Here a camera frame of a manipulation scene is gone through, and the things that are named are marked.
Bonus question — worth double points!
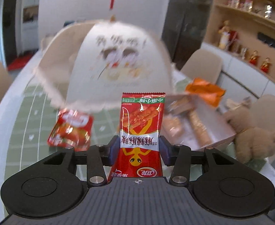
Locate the green grid tablecloth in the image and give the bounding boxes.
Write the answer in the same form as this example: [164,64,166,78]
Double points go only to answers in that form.
[5,77,267,216]

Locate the pink gift box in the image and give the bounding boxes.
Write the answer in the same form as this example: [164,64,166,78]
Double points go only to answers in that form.
[160,94,236,151]

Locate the dark refrigerator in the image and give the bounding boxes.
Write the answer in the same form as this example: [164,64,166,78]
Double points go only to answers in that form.
[162,0,213,70]

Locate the red spicy strip packet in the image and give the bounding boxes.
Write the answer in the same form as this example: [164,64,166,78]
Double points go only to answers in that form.
[108,92,165,181]

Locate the round bread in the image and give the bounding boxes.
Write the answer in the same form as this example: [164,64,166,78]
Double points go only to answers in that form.
[162,114,184,138]

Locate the beige chair right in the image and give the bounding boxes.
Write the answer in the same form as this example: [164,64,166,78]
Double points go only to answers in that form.
[180,49,222,84]

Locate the orange snack bag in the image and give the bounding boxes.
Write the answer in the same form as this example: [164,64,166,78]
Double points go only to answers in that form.
[185,78,226,108]

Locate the red figurine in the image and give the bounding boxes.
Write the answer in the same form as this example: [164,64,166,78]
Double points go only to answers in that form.
[260,57,272,74]
[249,50,260,66]

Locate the red chicken leg packet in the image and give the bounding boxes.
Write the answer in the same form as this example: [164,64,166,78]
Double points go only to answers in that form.
[47,109,94,151]

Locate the brown teddy bear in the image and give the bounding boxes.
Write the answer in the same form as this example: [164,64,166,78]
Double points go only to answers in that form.
[223,98,275,164]

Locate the cartoon mesh food cover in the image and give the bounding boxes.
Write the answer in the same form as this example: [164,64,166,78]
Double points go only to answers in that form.
[34,20,174,112]

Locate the wooden shelf unit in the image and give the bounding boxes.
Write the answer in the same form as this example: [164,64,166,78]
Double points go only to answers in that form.
[204,0,275,94]

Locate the long bread stick packet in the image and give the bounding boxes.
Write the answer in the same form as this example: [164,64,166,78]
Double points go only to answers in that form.
[188,110,212,147]

